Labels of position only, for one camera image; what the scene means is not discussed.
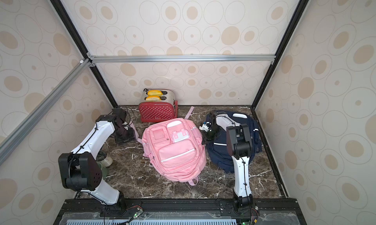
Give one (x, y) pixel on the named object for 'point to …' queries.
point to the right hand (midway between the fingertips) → (202, 144)
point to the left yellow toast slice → (154, 93)
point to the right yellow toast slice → (153, 98)
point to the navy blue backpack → (217, 149)
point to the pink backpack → (175, 148)
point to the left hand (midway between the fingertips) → (135, 138)
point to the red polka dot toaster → (157, 105)
